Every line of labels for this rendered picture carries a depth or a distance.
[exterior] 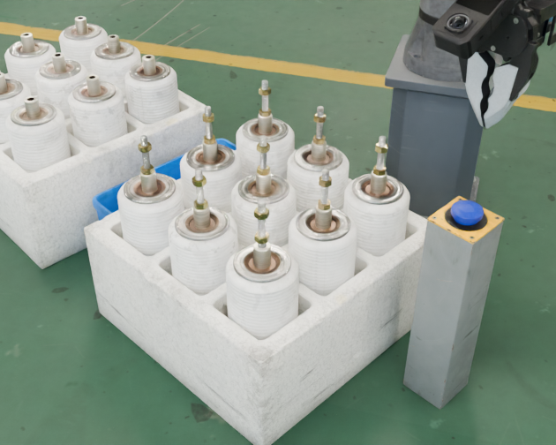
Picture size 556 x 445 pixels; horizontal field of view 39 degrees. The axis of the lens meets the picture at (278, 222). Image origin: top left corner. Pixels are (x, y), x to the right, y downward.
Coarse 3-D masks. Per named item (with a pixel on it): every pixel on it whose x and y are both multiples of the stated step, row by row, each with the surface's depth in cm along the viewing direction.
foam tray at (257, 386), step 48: (96, 240) 118; (96, 288) 126; (144, 288) 113; (384, 288) 113; (144, 336) 121; (192, 336) 108; (240, 336) 101; (288, 336) 101; (336, 336) 109; (384, 336) 121; (192, 384) 115; (240, 384) 104; (288, 384) 105; (336, 384) 116; (240, 432) 111
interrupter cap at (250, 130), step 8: (256, 120) 130; (272, 120) 131; (280, 120) 130; (248, 128) 128; (256, 128) 129; (272, 128) 129; (280, 128) 128; (288, 128) 128; (248, 136) 126; (256, 136) 126; (272, 136) 126; (280, 136) 126
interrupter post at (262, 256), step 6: (258, 246) 100; (270, 246) 100; (258, 252) 100; (264, 252) 99; (270, 252) 100; (258, 258) 100; (264, 258) 100; (270, 258) 101; (258, 264) 101; (264, 264) 101; (270, 264) 102
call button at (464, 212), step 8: (464, 200) 100; (456, 208) 98; (464, 208) 98; (472, 208) 98; (480, 208) 98; (456, 216) 98; (464, 216) 97; (472, 216) 97; (480, 216) 97; (464, 224) 98; (472, 224) 98
